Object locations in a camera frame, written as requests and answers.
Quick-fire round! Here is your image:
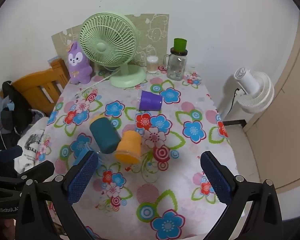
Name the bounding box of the white fan cable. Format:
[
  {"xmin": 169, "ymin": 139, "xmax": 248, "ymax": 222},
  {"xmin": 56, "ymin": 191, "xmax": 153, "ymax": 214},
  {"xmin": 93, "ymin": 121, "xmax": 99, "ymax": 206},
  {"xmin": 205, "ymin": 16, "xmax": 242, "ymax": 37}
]
[{"xmin": 75, "ymin": 70, "xmax": 120, "ymax": 98}]

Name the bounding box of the white printed cloth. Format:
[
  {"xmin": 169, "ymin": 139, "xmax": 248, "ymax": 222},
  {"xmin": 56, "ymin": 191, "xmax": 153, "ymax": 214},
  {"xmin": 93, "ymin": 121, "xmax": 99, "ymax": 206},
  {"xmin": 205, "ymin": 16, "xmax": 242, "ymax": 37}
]
[{"xmin": 16, "ymin": 128, "xmax": 50, "ymax": 174}]

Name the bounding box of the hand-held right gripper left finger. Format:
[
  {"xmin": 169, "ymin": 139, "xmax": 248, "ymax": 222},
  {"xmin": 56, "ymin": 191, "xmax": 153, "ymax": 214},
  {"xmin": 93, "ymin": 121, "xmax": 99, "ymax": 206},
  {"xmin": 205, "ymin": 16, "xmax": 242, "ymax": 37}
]
[{"xmin": 15, "ymin": 151, "xmax": 100, "ymax": 240}]

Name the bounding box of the wooden chair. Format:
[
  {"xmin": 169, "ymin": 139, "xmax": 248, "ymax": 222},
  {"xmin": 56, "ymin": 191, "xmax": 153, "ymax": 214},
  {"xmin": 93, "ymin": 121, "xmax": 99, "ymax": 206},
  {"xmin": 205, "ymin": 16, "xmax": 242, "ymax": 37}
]
[{"xmin": 0, "ymin": 59, "xmax": 71, "ymax": 117}]

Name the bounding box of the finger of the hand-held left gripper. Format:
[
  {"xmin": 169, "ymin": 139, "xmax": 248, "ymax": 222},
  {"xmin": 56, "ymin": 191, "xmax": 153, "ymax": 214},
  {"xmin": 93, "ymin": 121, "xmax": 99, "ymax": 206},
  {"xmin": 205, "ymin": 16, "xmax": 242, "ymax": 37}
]
[
  {"xmin": 0, "ymin": 146, "xmax": 24, "ymax": 163},
  {"xmin": 14, "ymin": 160, "xmax": 55, "ymax": 181}
]

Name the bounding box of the orange cup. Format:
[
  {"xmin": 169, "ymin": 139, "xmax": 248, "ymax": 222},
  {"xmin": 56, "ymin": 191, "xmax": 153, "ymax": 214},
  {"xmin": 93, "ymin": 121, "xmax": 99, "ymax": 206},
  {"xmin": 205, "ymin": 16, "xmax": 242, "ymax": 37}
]
[{"xmin": 114, "ymin": 130, "xmax": 142, "ymax": 163}]

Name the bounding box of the black fan cable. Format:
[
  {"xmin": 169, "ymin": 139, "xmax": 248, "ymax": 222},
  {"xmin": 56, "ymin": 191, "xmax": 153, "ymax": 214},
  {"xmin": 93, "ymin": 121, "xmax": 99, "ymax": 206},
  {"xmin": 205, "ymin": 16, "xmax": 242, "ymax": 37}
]
[{"xmin": 229, "ymin": 87, "xmax": 241, "ymax": 114}]

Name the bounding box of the glass mug jar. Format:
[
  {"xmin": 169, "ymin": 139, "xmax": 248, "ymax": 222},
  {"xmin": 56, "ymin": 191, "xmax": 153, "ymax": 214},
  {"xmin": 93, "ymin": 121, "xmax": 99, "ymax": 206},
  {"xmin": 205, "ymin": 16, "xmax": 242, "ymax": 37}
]
[{"xmin": 163, "ymin": 47, "xmax": 188, "ymax": 81}]

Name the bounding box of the green desk fan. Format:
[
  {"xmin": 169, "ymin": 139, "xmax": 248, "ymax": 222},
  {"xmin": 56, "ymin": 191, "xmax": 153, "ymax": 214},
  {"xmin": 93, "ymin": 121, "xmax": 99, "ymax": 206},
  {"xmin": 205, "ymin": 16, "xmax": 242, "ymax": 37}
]
[{"xmin": 79, "ymin": 11, "xmax": 147, "ymax": 88}]

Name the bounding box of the black garment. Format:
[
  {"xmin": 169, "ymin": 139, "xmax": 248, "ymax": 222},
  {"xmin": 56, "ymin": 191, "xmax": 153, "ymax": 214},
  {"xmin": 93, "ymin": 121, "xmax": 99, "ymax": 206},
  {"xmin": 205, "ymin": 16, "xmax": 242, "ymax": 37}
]
[{"xmin": 1, "ymin": 80, "xmax": 33, "ymax": 137}]

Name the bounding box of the floral tablecloth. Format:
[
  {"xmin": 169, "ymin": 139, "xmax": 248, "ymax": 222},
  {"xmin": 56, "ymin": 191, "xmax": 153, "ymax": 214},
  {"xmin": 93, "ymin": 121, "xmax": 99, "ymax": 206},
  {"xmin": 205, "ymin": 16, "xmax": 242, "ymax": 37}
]
[{"xmin": 43, "ymin": 64, "xmax": 241, "ymax": 240}]

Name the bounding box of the cotton swab container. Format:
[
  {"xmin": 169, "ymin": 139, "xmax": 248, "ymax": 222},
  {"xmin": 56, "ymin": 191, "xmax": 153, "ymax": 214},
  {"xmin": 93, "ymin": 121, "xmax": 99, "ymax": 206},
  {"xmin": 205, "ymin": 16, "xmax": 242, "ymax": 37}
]
[{"xmin": 146, "ymin": 56, "xmax": 159, "ymax": 74}]

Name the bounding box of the teal cup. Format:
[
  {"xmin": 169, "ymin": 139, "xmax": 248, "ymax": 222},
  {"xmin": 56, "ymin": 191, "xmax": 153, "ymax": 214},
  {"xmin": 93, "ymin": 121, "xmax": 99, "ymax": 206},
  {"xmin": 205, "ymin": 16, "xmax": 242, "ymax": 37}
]
[{"xmin": 89, "ymin": 118, "xmax": 121, "ymax": 154}]

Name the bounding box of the white floor fan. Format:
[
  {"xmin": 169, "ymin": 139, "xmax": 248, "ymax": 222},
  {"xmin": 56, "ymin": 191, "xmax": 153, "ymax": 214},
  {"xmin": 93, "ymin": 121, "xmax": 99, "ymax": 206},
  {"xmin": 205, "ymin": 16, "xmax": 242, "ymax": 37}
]
[{"xmin": 216, "ymin": 67, "xmax": 275, "ymax": 125}]

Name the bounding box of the purple cup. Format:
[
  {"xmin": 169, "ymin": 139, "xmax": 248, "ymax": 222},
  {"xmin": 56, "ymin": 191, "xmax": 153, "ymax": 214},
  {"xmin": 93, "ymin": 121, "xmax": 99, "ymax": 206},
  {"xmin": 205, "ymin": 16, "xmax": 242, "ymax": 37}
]
[{"xmin": 138, "ymin": 90, "xmax": 163, "ymax": 112}]

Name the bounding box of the green cup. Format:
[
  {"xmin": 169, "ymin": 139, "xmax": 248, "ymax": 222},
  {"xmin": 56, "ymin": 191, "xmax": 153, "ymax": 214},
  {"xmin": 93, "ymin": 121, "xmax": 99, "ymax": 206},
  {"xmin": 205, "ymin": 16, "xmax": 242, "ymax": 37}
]
[{"xmin": 173, "ymin": 38, "xmax": 187, "ymax": 53}]

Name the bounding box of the beige wooden door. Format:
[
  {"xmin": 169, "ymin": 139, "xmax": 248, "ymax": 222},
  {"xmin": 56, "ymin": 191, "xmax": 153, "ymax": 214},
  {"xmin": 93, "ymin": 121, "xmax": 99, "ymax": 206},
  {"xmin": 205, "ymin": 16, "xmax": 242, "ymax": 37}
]
[{"xmin": 244, "ymin": 12, "xmax": 300, "ymax": 191}]

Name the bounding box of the purple plush toy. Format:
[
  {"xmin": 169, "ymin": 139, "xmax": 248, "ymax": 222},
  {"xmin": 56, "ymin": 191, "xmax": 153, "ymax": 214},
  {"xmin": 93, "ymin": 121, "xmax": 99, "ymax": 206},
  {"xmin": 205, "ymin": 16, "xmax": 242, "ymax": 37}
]
[{"xmin": 66, "ymin": 41, "xmax": 92, "ymax": 84}]

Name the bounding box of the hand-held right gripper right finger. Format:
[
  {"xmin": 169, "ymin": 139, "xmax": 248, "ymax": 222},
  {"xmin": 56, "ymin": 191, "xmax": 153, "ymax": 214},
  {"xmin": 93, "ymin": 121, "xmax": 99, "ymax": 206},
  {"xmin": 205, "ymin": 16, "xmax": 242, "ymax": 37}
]
[{"xmin": 200, "ymin": 151, "xmax": 284, "ymax": 240}]

